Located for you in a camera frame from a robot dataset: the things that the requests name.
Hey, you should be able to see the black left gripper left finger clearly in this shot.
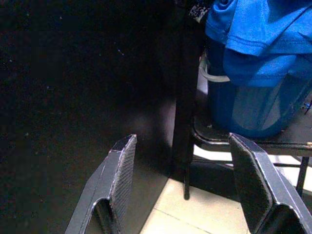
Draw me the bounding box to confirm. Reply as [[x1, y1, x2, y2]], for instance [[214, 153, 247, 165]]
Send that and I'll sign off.
[[64, 133, 138, 234]]

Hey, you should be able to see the black white patterned cloth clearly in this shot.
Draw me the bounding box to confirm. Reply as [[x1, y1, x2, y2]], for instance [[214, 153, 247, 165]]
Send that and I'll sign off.
[[189, 3, 212, 24]]

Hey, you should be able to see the black metal stool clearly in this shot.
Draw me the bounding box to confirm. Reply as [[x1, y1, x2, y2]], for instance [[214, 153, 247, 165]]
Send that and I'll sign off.
[[182, 114, 312, 200]]

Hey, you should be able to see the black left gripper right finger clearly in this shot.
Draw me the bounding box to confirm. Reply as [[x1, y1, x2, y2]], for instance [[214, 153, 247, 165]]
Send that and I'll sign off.
[[228, 132, 312, 234]]

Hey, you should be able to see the blue shirt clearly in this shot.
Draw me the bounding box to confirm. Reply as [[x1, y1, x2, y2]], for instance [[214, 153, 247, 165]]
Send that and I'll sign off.
[[205, 0, 312, 87]]

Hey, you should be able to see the blue plastic bucket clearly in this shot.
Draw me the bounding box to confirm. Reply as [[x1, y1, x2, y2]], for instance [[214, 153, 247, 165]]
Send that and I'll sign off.
[[199, 39, 312, 139]]

